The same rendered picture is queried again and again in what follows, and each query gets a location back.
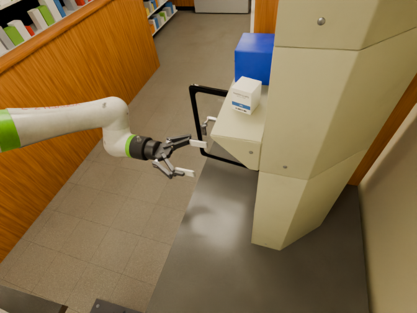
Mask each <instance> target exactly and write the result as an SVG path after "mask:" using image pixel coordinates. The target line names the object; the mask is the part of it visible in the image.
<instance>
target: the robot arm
mask: <svg viewBox="0 0 417 313"><path fill-rule="evenodd" d="M99 127H102V134H103V145H104V149H105V150H106V152H107V153H108V154H109V155H112V156H113V157H130V158H135V159H139V160H145V161H147V160H149V159H150V160H154V161H152V162H151V163H152V165H153V167H154V168H157V169H159V170H160V171H161V172H162V173H164V174H165V175H166V176H167V177H168V178H169V179H172V178H173V176H174V177H175V176H177V175H178V176H184V175H186V176H191V177H195V173H194V171H192V170H187V169H184V168H178V167H175V169H174V168H173V166H172V164H171V163H170V161H169V160H168V158H170V157H171V154H172V153H173V151H175V150H176V149H178V148H181V147H184V146H186V145H189V144H190V145H191V146H195V147H201V148H208V145H207V142H203V141H199V140H197V139H193V138H192V136H191V134H186V135H180V136H176V137H166V142H164V143H162V142H160V141H157V140H153V139H152V138H151V137H145V136H141V135H134V134H131V132H130V124H129V109H128V106H127V104H126V103H125V102H124V101H123V100H122V99H120V98H117V97H107V98H104V99H99V100H96V101H90V102H83V103H79V104H70V105H65V106H53V107H33V108H5V109H3V110H0V153H2V152H6V151H9V150H13V149H16V148H23V147H26V146H29V145H32V144H35V143H38V142H42V141H44V140H48V139H51V138H55V137H59V136H62V135H66V134H71V133H75V132H80V131H84V130H90V129H96V128H99ZM171 146H173V148H172V147H171ZM163 160H164V162H165V164H167V166H168V168H169V169H170V171H171V172H169V171H168V170H167V169H166V168H165V167H163V166H162V165H161V164H160V163H159V161H163Z"/></svg>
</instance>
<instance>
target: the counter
mask: <svg viewBox="0 0 417 313"><path fill-rule="evenodd" d="M258 177H259V172H258V171H254V170H250V169H247V168H243V167H241V166H237V165H233V164H231V163H227V162H224V161H220V160H216V159H213V158H209V157H207V160H206V162H205V165H204V167H203V170H202V172H201V174H200V177H199V180H198V182H197V184H196V187H195V189H194V192H193V194H192V197H191V199H190V202H189V205H188V207H187V209H186V212H185V214H184V217H183V219H182V222H181V224H180V227H179V229H178V231H177V234H176V237H175V239H174V241H173V244H172V247H171V249H170V251H169V254H168V257H167V259H166V262H165V264H164V266H163V269H162V272H161V274H160V276H159V279H158V282H157V284H156V287H155V289H154V291H153V294H152V296H151V299H150V301H149V304H148V307H147V308H146V311H145V313H369V302H368V295H367V282H366V275H365V261H364V249H363V241H362V228H361V215H360V207H359V195H358V187H357V186H355V185H351V184H346V185H345V187H344V189H343V190H342V192H341V194H340V195H339V197H338V198H337V200H336V202H335V203H334V204H333V206H332V208H331V209H330V211H329V213H328V214H327V216H326V217H325V219H324V221H323V222H322V223H321V225H320V226H319V227H317V228H316V229H314V230H312V231H311V232H309V233H308V234H306V235H304V236H303V237H301V238H300V239H298V240H296V241H295V242H293V243H291V244H290V245H288V246H287V247H285V248H283V249H282V250H275V249H272V248H268V247H264V246H261V245H256V244H253V243H251V237H252V231H253V220H254V207H255V203H256V193H257V187H258Z"/></svg>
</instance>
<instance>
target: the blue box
mask: <svg viewBox="0 0 417 313"><path fill-rule="evenodd" d="M274 37H275V34H259V33H243V34H242V36H241V38H240V41H239V42H238V44H237V46H236V48H235V60H234V62H235V82H237V81H238V80H239V79H240V78H241V77H242V76H244V77H247V78H251V79H255V80H258V81H262V85H268V86H269V80H270V74H271V64H272V53H273V48H274Z"/></svg>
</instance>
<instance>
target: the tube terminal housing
mask: <svg viewBox="0 0 417 313"><path fill-rule="evenodd" d="M416 73H417V26H416V27H414V28H412V29H409V30H406V31H404V32H402V33H400V34H397V35H394V36H393V37H390V38H387V39H385V40H383V41H380V42H377V43H375V44H373V45H370V46H368V47H366V48H363V49H361V50H346V49H333V48H307V47H281V46H274V48H273V53H272V64H271V74H270V80H269V90H268V97H267V107H266V118H265V123H264V134H263V140H262V150H261V161H260V167H259V177H258V187H257V193H256V204H255V210H254V220H253V231H252V237H251V243H253V244H256V245H261V246H264V247H268V248H272V249H275V250H282V249H283V248H285V247H287V246H288V245H290V244H291V243H293V242H295V241H296V240H298V239H300V238H301V237H303V236H304V235H306V234H308V233H309V232H311V231H312V230H314V229H316V228H317V227H319V226H320V225H321V223H322V222H323V221H324V219H325V217H326V216H327V214H328V213H329V211H330V209H331V208H332V206H333V204H334V203H335V202H336V200H337V198H338V197H339V195H340V194H341V192H342V190H343V189H344V187H345V185H346V184H347V183H348V181H349V179H350V178H351V176H352V174H353V173H354V172H355V170H356V168H357V167H358V165H359V163H360V162H361V160H362V159H363V157H364V155H365V154H366V153H367V151H368V149H369V148H370V146H371V145H372V143H373V141H374V140H375V138H376V136H377V135H378V133H379V132H380V130H381V128H382V127H383V125H384V123H385V122H386V121H387V119H388V117H389V116H390V114H391V113H392V111H393V110H394V108H395V106H396V105H397V103H398V102H399V100H400V98H401V97H402V96H403V93H404V92H405V91H406V89H407V87H408V86H409V84H410V83H411V81H412V79H413V78H414V76H415V74H416Z"/></svg>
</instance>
